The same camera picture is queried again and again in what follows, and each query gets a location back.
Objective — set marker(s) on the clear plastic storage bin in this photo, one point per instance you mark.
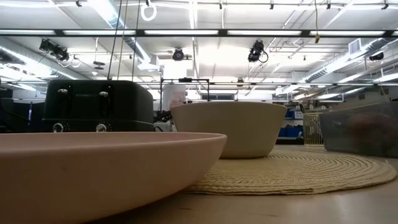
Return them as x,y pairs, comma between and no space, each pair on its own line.
335,137

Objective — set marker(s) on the black ceiling camera cluster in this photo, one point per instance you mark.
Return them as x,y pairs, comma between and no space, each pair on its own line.
56,49

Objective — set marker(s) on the round woven straw placemat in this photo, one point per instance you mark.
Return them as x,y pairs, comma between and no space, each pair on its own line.
295,174

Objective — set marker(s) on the blue storage bin shelf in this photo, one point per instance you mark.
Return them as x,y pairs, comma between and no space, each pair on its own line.
290,132

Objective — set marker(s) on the round black ceiling camera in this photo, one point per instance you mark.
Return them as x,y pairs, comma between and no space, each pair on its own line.
178,55

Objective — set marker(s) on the white cylinder container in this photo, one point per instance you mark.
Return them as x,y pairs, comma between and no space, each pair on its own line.
174,96

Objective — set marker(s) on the black overhead frame bar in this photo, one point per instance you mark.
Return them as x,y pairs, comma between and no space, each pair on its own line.
140,32

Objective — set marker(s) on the small black ceiling camera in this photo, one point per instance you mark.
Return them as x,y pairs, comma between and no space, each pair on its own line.
376,56

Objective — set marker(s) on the black toaster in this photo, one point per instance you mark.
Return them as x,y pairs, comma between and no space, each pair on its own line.
130,105

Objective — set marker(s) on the silver ventilation duct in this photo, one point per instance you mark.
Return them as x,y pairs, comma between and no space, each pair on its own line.
335,63
109,15

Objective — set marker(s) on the cream ceramic bowl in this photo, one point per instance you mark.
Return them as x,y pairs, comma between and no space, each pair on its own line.
230,130

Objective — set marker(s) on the pink shallow plate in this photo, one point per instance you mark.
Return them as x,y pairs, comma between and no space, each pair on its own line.
93,174

